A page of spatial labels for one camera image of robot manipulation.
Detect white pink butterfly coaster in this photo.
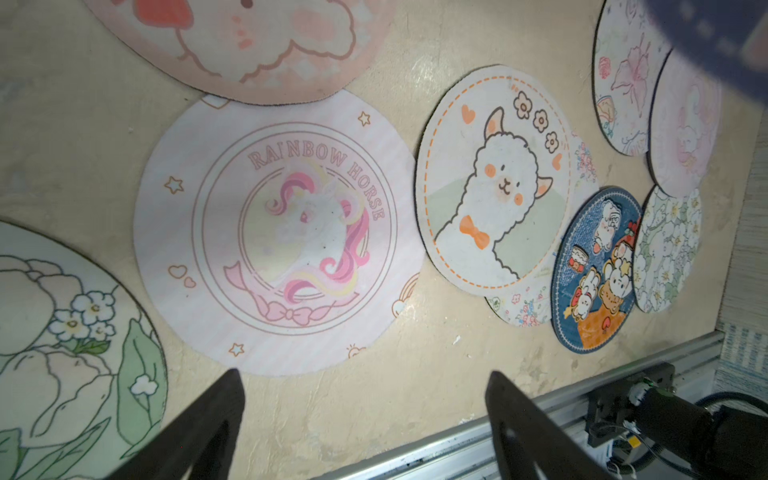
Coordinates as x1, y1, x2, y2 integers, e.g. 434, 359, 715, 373
593, 0, 671, 157

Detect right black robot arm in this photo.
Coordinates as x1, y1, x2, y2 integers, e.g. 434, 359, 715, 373
630, 389, 767, 479

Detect blue cartoon animals coaster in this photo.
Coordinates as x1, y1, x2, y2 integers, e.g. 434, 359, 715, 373
550, 186, 641, 354

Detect white alpaca coaster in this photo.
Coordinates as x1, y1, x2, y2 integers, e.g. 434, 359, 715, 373
415, 65, 574, 297

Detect white green floral coaster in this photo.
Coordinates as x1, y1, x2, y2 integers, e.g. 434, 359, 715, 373
632, 187, 702, 313

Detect navy pink bunny coaster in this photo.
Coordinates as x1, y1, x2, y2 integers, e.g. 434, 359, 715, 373
645, 0, 767, 105

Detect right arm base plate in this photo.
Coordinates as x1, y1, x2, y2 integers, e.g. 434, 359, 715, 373
586, 362, 675, 447

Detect pink bunny coaster right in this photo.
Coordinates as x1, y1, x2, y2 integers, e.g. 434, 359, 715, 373
649, 50, 722, 198

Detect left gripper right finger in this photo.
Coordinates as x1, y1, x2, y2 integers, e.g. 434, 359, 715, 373
485, 371, 611, 479

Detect pink rainbow horse coaster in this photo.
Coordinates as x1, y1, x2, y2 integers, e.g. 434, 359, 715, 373
133, 91, 425, 377

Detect aluminium front rail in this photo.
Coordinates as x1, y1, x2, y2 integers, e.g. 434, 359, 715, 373
311, 331, 727, 480

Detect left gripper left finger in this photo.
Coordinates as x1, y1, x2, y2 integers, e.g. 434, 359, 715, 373
110, 369, 246, 479

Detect pink checkered sheep coaster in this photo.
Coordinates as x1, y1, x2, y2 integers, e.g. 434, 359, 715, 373
87, 0, 397, 105

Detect white bear flower coaster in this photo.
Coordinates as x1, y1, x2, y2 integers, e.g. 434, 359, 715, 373
485, 131, 600, 327

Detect green peony outline coaster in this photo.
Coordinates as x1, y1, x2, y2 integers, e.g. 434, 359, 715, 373
1, 222, 169, 479

